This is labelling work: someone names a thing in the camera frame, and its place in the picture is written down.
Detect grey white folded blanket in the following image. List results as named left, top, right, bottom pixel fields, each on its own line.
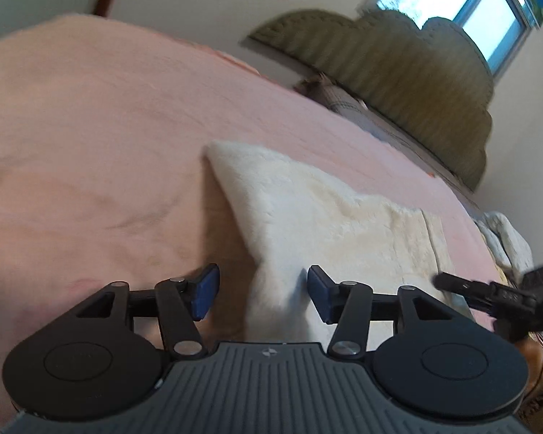
left=475, top=212, right=534, bottom=281

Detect window with white frame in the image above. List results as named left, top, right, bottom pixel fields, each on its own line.
left=359, top=0, right=532, bottom=76

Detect green upholstered headboard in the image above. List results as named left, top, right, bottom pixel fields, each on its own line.
left=249, top=10, right=494, bottom=191

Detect pink floral bed sheet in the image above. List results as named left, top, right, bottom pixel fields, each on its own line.
left=0, top=15, right=497, bottom=429

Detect cream white pants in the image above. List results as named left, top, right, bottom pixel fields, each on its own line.
left=206, top=141, right=453, bottom=344

